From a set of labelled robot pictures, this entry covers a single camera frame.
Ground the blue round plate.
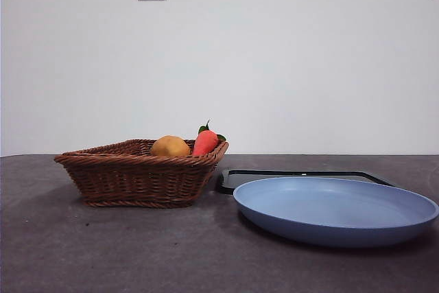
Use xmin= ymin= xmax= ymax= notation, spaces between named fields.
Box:
xmin=233 ymin=176 xmax=439 ymax=249

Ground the orange carrot with green leaves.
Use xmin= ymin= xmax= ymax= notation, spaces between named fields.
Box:
xmin=191 ymin=119 xmax=228 ymax=156

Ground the yellow-brown potato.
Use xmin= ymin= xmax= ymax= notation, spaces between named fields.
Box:
xmin=151 ymin=134 xmax=191 ymax=157

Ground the brown wicker basket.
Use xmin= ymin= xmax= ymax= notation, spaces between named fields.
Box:
xmin=54 ymin=139 xmax=230 ymax=209

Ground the black rectangular tray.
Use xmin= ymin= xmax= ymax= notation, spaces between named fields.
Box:
xmin=217 ymin=168 xmax=396 ymax=195

